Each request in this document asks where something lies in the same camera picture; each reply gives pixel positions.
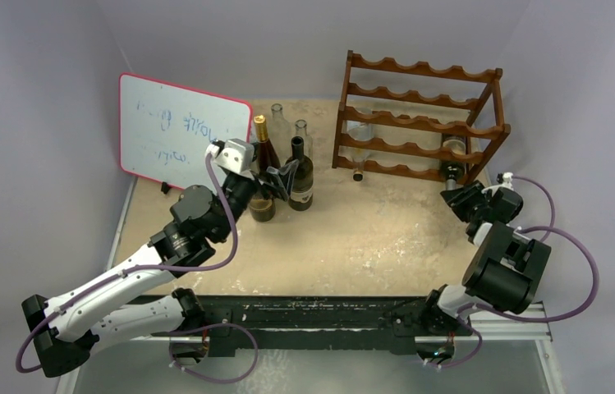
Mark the brown wooden wine rack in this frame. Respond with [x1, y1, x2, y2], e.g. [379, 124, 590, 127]
[331, 50, 511, 185]

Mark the dark gold-capped wine bottle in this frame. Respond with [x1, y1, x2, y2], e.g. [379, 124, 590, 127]
[253, 115, 281, 172]

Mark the clear labelled bottle in rack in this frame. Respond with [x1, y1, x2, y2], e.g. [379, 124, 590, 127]
[346, 121, 374, 181]

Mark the red framed whiteboard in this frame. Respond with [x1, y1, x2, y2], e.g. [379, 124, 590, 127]
[118, 73, 253, 189]

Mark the clear slim glass bottle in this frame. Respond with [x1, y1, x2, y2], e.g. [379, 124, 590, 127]
[268, 103, 292, 163]

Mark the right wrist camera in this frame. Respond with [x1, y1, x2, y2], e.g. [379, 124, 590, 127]
[484, 172, 514, 193]

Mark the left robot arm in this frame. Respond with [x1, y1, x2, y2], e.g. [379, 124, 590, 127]
[15, 156, 298, 378]

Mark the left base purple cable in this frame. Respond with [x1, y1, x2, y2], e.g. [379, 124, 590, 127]
[168, 320, 260, 384]

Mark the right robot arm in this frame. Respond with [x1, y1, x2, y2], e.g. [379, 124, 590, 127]
[420, 181, 551, 334]

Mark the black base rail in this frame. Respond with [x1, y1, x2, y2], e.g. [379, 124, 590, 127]
[127, 295, 474, 359]

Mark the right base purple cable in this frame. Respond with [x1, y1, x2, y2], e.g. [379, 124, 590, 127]
[422, 315, 484, 372]

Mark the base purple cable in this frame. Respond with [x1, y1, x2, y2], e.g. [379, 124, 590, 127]
[168, 320, 260, 384]
[422, 315, 484, 372]

